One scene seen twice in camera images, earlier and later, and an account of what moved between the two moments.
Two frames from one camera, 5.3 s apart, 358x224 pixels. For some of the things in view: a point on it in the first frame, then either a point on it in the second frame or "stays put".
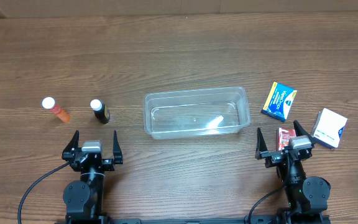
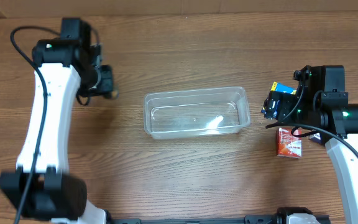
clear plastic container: [196, 113] stays put
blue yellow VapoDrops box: [279, 101] stays put
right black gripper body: [286, 154] to [278, 106]
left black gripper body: [91, 158] to [105, 81]
